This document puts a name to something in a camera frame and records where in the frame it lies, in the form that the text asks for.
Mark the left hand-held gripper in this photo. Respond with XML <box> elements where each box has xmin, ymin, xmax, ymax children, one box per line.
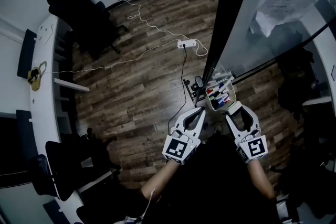
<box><xmin>162</xmin><ymin>106</ymin><xmax>207</xmax><ymax>165</ymax></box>

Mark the black and white block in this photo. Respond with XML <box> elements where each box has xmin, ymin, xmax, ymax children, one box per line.
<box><xmin>227</xmin><ymin>101</ymin><xmax>243</xmax><ymax>116</ymax></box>

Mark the person's right forearm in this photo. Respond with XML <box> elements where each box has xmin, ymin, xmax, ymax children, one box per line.
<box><xmin>246</xmin><ymin>159</ymin><xmax>277</xmax><ymax>201</ymax></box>

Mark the white curved desk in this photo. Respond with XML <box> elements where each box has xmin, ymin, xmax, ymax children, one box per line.
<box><xmin>28</xmin><ymin>14</ymin><xmax>91</xmax><ymax>224</ymax></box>

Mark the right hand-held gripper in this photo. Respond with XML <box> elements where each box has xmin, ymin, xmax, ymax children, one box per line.
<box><xmin>225</xmin><ymin>105</ymin><xmax>269</xmax><ymax>164</ymax></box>

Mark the dark desk partition panel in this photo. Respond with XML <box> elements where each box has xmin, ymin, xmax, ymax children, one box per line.
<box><xmin>17</xmin><ymin>29</ymin><xmax>38</xmax><ymax>78</ymax></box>
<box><xmin>16</xmin><ymin>109</ymin><xmax>40</xmax><ymax>164</ymax></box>

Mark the black power cable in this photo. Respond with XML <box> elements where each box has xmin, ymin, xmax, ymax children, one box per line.
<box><xmin>167</xmin><ymin>44</ymin><xmax>190</xmax><ymax>129</ymax></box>

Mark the glass whiteboard on black stand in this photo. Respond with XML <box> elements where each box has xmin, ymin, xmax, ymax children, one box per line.
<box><xmin>183</xmin><ymin>0</ymin><xmax>336</xmax><ymax>108</ymax></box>

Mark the clear marker tray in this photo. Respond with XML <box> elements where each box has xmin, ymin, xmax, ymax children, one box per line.
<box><xmin>205</xmin><ymin>75</ymin><xmax>238</xmax><ymax>112</ymax></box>

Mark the black office chair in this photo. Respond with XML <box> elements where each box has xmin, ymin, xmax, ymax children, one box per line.
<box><xmin>46</xmin><ymin>0</ymin><xmax>129</xmax><ymax>55</ymax></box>
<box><xmin>28</xmin><ymin>127</ymin><xmax>122</xmax><ymax>202</ymax></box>

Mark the white power strip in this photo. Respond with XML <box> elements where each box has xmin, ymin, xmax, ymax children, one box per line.
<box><xmin>176</xmin><ymin>39</ymin><xmax>198</xmax><ymax>50</ymax></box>

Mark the person's left forearm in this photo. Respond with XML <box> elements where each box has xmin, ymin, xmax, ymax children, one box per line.
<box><xmin>141</xmin><ymin>161</ymin><xmax>182</xmax><ymax>200</ymax></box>

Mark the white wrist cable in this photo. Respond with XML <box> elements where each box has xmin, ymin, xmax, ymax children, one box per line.
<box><xmin>141</xmin><ymin>187</ymin><xmax>157</xmax><ymax>221</ymax></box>

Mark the thin white cable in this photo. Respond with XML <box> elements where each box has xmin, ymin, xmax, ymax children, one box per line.
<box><xmin>51</xmin><ymin>39</ymin><xmax>180</xmax><ymax>74</ymax></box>

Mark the person's black clothing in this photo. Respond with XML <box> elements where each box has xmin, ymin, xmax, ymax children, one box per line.
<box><xmin>143</xmin><ymin>133</ymin><xmax>279</xmax><ymax>224</ymax></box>

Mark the bunch of marker pens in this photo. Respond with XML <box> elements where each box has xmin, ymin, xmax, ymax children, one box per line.
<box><xmin>206</xmin><ymin>74</ymin><xmax>236</xmax><ymax>110</ymax></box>

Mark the black bag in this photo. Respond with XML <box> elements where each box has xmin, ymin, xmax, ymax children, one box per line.
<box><xmin>277</xmin><ymin>47</ymin><xmax>316</xmax><ymax>119</ymax></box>

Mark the white power strip cord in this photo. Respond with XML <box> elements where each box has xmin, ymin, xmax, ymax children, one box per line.
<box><xmin>117</xmin><ymin>0</ymin><xmax>209</xmax><ymax>57</ymax></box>

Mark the olive pouch with strap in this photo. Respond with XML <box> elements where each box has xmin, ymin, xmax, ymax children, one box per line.
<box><xmin>27</xmin><ymin>60</ymin><xmax>48</xmax><ymax>92</ymax></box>

